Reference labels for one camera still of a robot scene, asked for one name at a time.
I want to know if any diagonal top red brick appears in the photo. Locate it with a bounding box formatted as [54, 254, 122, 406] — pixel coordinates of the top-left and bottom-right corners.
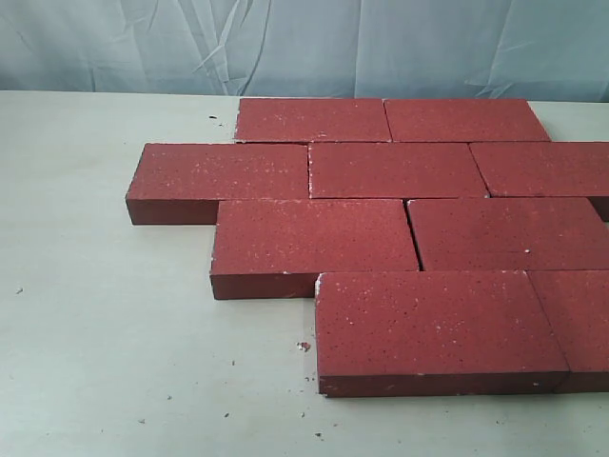
[308, 143, 488, 199]

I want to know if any small red crumb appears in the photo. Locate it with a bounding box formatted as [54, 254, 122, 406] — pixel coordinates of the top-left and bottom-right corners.
[297, 342, 311, 352]

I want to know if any right second-row red brick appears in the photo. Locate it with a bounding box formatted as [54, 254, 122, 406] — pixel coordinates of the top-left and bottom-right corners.
[469, 142, 609, 221]

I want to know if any right third-row red brick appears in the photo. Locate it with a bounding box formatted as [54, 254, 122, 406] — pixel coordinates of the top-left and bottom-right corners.
[407, 197, 608, 271]

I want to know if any white fabric backdrop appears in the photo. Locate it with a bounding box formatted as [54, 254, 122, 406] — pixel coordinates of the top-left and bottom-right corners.
[1, 1, 608, 102]

